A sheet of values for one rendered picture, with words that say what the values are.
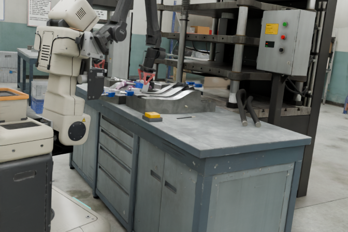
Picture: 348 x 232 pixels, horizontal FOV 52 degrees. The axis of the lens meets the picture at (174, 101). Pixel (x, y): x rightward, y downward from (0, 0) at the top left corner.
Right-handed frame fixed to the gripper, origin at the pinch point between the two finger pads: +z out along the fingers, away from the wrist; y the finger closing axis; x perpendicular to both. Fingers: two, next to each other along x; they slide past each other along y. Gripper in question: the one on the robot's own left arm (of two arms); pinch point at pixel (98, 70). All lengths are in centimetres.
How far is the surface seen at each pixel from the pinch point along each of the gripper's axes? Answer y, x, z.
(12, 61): 585, -165, 144
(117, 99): -15.4, 3.5, 16.2
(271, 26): -72, -90, 2
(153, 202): -63, 34, 53
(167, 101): -49, -6, 16
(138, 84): -38.8, 3.0, 2.0
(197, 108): -55, -22, 30
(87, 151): 41, 9, 73
